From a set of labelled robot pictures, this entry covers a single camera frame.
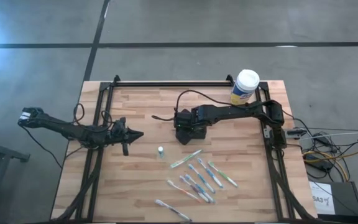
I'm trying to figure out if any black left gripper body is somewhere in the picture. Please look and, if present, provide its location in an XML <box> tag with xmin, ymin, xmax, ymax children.
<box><xmin>109</xmin><ymin>117</ymin><xmax>130</xmax><ymax>156</ymax></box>

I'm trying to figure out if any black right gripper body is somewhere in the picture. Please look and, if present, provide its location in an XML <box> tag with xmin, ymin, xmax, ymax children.
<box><xmin>174</xmin><ymin>108</ymin><xmax>198</xmax><ymax>146</ymax></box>

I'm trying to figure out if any blue white toothbrush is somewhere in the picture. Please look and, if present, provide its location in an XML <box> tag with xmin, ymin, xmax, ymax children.
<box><xmin>187</xmin><ymin>163</ymin><xmax>216</xmax><ymax>194</ymax></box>
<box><xmin>184</xmin><ymin>174</ymin><xmax>216</xmax><ymax>204</ymax></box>
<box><xmin>196</xmin><ymin>157</ymin><xmax>224</xmax><ymax>189</ymax></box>

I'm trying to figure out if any purple red toothbrush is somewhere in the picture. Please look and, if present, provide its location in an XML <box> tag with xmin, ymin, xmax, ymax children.
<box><xmin>178</xmin><ymin>175</ymin><xmax>210</xmax><ymax>204</ymax></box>

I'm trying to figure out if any purple white toothbrush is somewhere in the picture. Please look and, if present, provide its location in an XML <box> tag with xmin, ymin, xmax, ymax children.
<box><xmin>154</xmin><ymin>198</ymin><xmax>193</xmax><ymax>223</ymax></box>

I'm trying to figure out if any white-lidded wipes canister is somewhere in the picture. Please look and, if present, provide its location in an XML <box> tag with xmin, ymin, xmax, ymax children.
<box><xmin>229</xmin><ymin>68</ymin><xmax>260</xmax><ymax>108</ymax></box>

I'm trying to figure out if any black power adapter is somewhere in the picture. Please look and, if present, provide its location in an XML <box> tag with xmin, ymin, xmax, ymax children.
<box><xmin>303</xmin><ymin>154</ymin><xmax>334</xmax><ymax>172</ymax></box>

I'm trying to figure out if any white paper label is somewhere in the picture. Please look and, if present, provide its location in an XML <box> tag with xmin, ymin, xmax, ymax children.
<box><xmin>308</xmin><ymin>181</ymin><xmax>336</xmax><ymax>215</ymax></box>

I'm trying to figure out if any black equipment box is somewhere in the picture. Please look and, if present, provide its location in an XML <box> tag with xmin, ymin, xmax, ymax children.
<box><xmin>308</xmin><ymin>181</ymin><xmax>358</xmax><ymax>216</ymax></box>

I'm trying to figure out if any black aluminium frame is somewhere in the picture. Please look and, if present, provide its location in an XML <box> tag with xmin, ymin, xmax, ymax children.
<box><xmin>50</xmin><ymin>74</ymin><xmax>319</xmax><ymax>223</ymax></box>

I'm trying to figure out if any thin black trailing cable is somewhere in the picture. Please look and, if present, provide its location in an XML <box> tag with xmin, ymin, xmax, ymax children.
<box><xmin>19</xmin><ymin>124</ymin><xmax>85</xmax><ymax>169</ymax></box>

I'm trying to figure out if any yellow cable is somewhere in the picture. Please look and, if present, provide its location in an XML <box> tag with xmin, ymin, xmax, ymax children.
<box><xmin>302</xmin><ymin>149</ymin><xmax>358</xmax><ymax>182</ymax></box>

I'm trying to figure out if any black floor cable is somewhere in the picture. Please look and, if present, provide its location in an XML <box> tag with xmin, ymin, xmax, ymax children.
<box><xmin>303</xmin><ymin>136</ymin><xmax>358</xmax><ymax>183</ymax></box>

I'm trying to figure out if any white cable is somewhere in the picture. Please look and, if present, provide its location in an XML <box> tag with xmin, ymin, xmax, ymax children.
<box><xmin>300</xmin><ymin>129</ymin><xmax>358</xmax><ymax>141</ymax></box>

